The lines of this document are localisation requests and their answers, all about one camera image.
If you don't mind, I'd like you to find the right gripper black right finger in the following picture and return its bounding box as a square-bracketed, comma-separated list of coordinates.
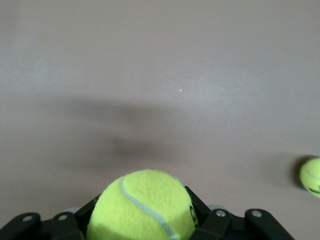
[184, 186, 296, 240]

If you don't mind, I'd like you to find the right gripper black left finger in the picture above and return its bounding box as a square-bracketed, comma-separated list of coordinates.
[0, 193, 102, 240]

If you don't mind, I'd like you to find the yellow tennis ball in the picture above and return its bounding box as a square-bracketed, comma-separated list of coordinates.
[299, 157, 320, 198]
[86, 169, 198, 240]

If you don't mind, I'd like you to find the brown table mat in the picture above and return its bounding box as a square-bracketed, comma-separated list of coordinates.
[0, 0, 320, 240]

